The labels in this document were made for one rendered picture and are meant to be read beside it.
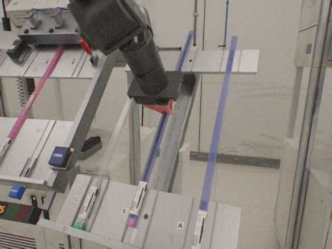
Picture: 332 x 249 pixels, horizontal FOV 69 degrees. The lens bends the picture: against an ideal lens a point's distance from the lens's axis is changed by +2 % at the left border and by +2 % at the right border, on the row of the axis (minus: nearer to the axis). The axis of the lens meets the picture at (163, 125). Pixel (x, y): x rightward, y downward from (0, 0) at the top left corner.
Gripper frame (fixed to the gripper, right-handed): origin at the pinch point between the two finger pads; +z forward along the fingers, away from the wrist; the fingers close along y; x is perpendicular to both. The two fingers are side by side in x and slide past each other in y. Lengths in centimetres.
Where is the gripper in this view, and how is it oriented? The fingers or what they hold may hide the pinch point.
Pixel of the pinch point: (166, 110)
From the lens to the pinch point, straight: 54.2
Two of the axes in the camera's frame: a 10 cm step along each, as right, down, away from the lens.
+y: -9.2, -0.9, 3.7
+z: 2.8, 5.2, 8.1
